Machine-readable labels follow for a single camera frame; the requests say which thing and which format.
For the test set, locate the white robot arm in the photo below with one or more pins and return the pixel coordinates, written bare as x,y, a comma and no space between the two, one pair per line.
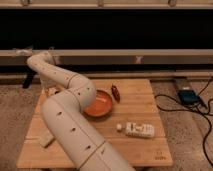
62,113

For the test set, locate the dark red oblong object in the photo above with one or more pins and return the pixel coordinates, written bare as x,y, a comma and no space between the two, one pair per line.
115,93

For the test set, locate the orange bowl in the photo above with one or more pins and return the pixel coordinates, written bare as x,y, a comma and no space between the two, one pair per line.
101,106

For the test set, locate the small white cube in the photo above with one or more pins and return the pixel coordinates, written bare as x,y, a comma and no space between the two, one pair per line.
119,127

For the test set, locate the white rectangular block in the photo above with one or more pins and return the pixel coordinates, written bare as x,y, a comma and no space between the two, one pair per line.
46,139

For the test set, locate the long metal rail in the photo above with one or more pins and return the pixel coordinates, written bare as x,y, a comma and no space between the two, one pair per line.
135,57

